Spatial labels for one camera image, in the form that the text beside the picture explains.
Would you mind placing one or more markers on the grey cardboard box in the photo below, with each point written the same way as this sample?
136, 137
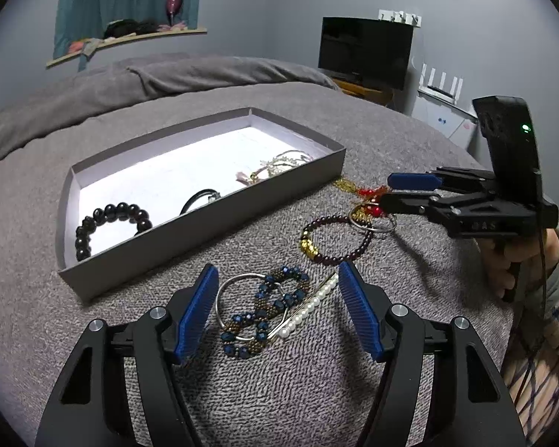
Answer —
191, 242

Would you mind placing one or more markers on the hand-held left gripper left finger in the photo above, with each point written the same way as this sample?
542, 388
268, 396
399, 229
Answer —
194, 319

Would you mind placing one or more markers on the pink vase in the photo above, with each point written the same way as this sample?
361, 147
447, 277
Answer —
173, 2

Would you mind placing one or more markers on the black cloth pile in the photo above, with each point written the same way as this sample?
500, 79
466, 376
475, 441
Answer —
125, 28

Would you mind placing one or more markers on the wooden window sill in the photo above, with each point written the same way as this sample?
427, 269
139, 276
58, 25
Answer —
135, 40

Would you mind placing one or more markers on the person's patterned clothing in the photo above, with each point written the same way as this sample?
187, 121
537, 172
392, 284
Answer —
547, 382

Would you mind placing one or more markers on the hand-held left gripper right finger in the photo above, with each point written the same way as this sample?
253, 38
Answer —
359, 319

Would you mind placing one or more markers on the black television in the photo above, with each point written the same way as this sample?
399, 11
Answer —
363, 51

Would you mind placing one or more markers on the white cabinet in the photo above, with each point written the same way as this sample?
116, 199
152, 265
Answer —
440, 116

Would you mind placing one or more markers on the wooden television stand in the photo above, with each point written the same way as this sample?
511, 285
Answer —
361, 89

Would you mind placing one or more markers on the person's right hand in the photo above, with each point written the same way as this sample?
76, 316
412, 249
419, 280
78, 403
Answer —
495, 267

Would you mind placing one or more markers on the white wall hook rack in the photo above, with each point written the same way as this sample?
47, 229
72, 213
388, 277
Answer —
400, 16

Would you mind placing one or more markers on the white router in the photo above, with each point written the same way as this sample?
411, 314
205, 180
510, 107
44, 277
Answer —
442, 88

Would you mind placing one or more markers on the grey hanging cloth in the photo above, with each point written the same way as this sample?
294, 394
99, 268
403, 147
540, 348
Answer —
87, 53

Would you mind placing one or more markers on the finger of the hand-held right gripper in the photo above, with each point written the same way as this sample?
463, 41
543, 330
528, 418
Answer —
412, 181
403, 203

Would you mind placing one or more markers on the pearl hair clip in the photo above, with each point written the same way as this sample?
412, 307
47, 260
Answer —
307, 308

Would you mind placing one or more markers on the silver bangle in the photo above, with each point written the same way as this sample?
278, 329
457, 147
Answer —
218, 302

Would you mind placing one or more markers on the silver hoop with red bead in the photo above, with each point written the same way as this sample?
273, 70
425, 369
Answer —
377, 229

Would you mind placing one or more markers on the pink tassel charm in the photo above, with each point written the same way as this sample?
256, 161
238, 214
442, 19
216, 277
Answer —
242, 177

